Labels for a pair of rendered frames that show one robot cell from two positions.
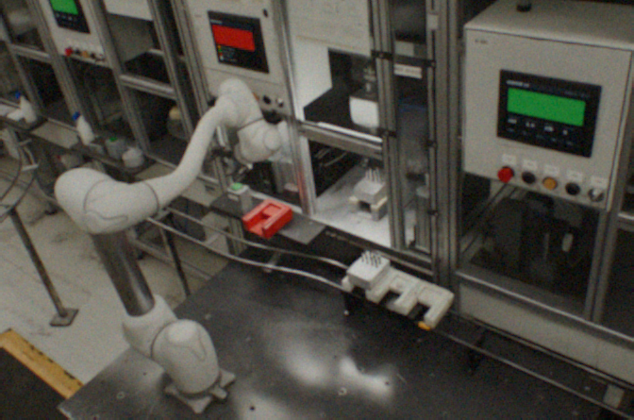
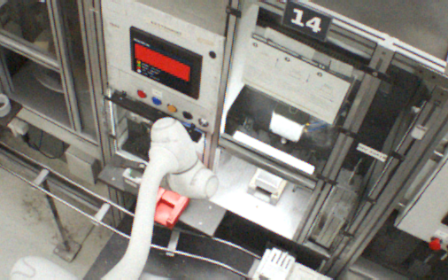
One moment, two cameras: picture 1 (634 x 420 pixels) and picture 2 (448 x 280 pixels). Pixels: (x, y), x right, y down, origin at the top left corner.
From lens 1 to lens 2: 1.21 m
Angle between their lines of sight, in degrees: 27
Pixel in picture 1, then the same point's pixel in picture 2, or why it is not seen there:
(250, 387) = not seen: outside the picture
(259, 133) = (200, 182)
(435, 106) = (388, 181)
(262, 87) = (184, 105)
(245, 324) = not seen: outside the picture
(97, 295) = not seen: outside the picture
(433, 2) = (424, 120)
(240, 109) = (181, 160)
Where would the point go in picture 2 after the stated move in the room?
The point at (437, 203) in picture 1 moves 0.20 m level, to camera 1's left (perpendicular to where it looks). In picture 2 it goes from (354, 229) to (304, 243)
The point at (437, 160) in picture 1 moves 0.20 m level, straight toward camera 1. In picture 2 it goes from (370, 210) to (380, 266)
